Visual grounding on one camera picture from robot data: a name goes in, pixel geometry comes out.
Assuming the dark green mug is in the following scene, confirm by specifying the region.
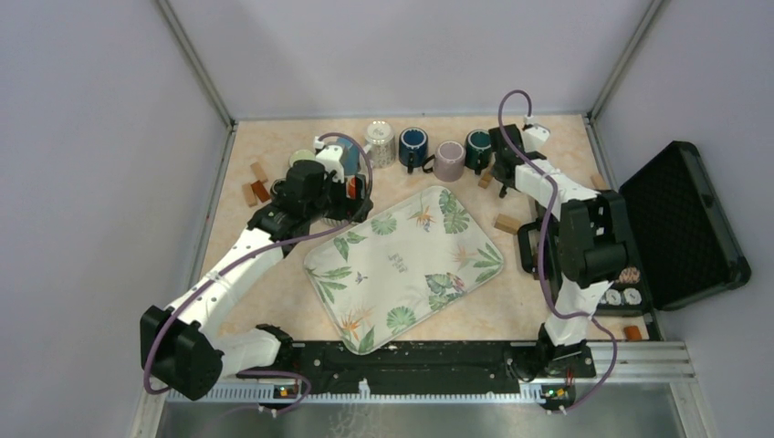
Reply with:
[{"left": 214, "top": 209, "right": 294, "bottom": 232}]
[{"left": 465, "top": 130, "right": 492, "bottom": 175}]

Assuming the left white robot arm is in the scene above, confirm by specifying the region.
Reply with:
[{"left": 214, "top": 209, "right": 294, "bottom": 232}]
[{"left": 140, "top": 160, "right": 372, "bottom": 401}]

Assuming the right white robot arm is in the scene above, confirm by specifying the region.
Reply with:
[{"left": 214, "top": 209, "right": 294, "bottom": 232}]
[{"left": 488, "top": 125, "right": 635, "bottom": 377}]

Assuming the light green mug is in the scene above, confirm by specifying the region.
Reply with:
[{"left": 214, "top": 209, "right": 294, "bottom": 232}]
[{"left": 288, "top": 150, "right": 316, "bottom": 169}]

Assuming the orange red mug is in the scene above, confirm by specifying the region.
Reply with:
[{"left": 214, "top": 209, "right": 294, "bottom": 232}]
[{"left": 345, "top": 176, "right": 365, "bottom": 200}]

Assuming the light blue mug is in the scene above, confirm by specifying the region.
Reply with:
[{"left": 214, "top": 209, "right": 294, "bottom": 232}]
[{"left": 335, "top": 137, "right": 361, "bottom": 177}]

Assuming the white floral mug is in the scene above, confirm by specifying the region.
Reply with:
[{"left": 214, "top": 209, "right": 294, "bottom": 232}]
[{"left": 364, "top": 120, "right": 397, "bottom": 169}]

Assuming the navy blue mug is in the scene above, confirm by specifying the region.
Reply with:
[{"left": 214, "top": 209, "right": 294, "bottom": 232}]
[{"left": 398, "top": 127, "right": 429, "bottom": 174}]

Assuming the wooden block near mugs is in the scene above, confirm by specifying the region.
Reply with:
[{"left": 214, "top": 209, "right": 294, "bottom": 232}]
[{"left": 477, "top": 172, "right": 493, "bottom": 189}]

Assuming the light wooden block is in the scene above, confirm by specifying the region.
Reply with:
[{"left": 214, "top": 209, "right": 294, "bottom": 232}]
[{"left": 494, "top": 214, "right": 522, "bottom": 235}]

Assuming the reddish brown wooden block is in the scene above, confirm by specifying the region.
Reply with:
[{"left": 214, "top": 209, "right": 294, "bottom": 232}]
[{"left": 250, "top": 181, "right": 271, "bottom": 203}]

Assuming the tan wooden block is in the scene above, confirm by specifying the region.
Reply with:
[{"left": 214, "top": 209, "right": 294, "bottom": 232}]
[{"left": 250, "top": 162, "right": 268, "bottom": 183}]

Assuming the pale wooden block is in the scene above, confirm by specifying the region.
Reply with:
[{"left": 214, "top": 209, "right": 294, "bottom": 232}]
[{"left": 242, "top": 183, "right": 258, "bottom": 207}]

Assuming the wooden block by case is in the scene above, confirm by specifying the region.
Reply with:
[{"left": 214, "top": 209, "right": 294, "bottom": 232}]
[{"left": 591, "top": 173, "right": 610, "bottom": 192}]

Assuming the floral leaf pattern tray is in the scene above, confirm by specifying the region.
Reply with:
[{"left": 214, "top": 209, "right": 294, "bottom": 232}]
[{"left": 304, "top": 186, "right": 505, "bottom": 355}]

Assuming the black carrying case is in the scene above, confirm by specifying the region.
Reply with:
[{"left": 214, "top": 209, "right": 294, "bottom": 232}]
[{"left": 613, "top": 141, "right": 751, "bottom": 311}]

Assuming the orange block in case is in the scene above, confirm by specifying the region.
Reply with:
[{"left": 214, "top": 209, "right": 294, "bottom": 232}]
[{"left": 622, "top": 326, "right": 643, "bottom": 342}]

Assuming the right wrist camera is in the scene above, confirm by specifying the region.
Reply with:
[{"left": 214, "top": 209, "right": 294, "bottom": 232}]
[{"left": 521, "top": 123, "right": 550, "bottom": 152}]

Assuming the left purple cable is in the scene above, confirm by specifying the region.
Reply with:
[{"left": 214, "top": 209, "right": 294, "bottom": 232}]
[{"left": 141, "top": 131, "right": 376, "bottom": 418}]

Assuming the purple cable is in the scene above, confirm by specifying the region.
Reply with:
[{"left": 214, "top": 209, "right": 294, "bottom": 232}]
[
  {"left": 141, "top": 131, "right": 376, "bottom": 418},
  {"left": 497, "top": 89, "right": 619, "bottom": 415}
]

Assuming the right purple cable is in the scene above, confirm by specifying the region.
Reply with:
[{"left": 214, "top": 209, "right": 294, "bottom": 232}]
[{"left": 497, "top": 89, "right": 619, "bottom": 415}]

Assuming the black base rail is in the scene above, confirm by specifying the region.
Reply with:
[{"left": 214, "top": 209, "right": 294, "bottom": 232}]
[{"left": 262, "top": 340, "right": 598, "bottom": 401}]

